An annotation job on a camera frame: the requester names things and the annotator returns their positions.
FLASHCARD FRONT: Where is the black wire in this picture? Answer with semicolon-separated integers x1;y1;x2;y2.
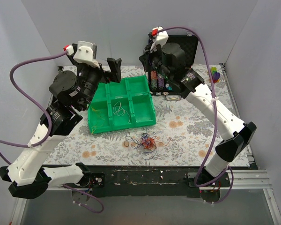
144;38;162;73

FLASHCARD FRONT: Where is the yellow wire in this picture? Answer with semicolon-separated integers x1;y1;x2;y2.
90;106;104;134

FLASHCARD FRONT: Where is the green compartment tray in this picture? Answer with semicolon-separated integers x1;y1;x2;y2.
88;75;156;134

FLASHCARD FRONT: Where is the white wire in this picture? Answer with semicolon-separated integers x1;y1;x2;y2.
113;101;132;124

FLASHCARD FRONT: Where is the coloured wire bundle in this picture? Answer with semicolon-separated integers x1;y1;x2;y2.
123;127;172;160

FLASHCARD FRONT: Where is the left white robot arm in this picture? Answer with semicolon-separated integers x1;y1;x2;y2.
0;58;122;199

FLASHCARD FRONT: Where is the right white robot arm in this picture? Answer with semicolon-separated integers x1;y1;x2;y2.
139;43;257;187

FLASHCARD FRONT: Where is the black poker chip case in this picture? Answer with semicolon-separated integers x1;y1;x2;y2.
145;34;200;97

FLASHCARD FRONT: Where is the colourful toy block train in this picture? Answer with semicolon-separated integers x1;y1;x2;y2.
210;67;221;83

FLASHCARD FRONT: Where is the floral table mat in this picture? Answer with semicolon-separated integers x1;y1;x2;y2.
41;64;251;167

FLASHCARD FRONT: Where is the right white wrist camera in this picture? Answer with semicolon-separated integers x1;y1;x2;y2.
150;26;169;53

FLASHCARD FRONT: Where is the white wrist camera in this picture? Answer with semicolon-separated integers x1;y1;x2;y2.
63;41;100;68
150;26;169;53

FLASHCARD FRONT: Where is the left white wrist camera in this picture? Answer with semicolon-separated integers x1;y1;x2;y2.
63;41;100;68

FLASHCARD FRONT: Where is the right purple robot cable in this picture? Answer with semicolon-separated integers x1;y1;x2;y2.
156;26;234;203

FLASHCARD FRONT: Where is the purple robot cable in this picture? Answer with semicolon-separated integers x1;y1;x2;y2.
0;52;105;214
156;26;234;203

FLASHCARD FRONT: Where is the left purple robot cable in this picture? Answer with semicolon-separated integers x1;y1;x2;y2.
0;52;105;214

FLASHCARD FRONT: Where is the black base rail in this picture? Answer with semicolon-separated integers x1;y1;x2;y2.
82;165;201;198

